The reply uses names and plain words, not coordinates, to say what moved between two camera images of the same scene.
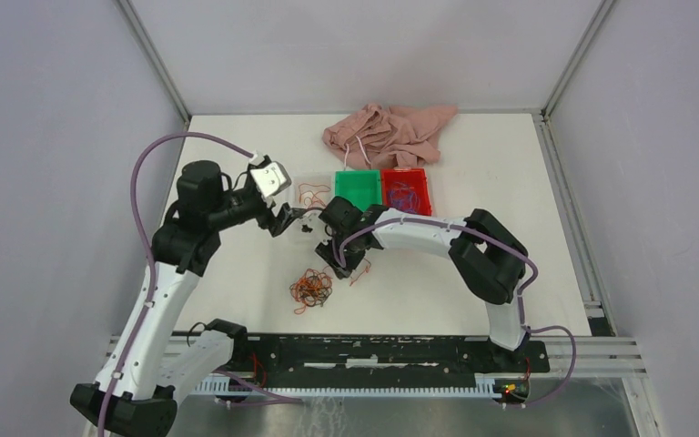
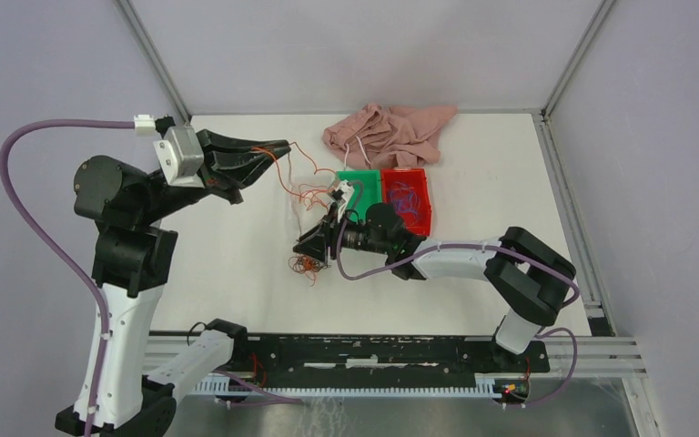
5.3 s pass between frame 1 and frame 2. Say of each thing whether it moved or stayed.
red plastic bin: stayed
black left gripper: moved
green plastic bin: stayed
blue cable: stayed
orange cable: stayed
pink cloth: stayed
